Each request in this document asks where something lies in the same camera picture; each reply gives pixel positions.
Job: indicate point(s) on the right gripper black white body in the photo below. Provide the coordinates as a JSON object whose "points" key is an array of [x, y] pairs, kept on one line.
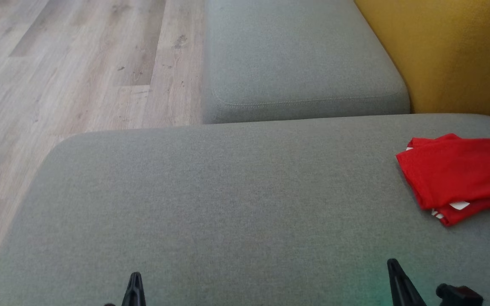
{"points": [[462, 297]]}

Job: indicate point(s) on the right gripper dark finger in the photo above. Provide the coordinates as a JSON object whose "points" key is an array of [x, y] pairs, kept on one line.
{"points": [[402, 284]]}

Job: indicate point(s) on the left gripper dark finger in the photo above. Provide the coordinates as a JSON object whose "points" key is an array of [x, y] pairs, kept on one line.
{"points": [[134, 293]]}

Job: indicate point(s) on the red shorts with white stripes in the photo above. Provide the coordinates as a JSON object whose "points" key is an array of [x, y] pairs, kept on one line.
{"points": [[462, 216]]}

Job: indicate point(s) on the red basketball jersey white trim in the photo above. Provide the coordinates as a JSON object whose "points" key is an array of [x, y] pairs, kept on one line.
{"points": [[457, 170]]}

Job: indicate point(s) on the large grey sofa seat cushion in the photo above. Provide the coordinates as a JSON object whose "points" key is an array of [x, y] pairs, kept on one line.
{"points": [[228, 191]]}

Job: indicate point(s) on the small grey sofa cushion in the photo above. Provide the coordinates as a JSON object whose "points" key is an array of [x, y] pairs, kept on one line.
{"points": [[296, 51]]}

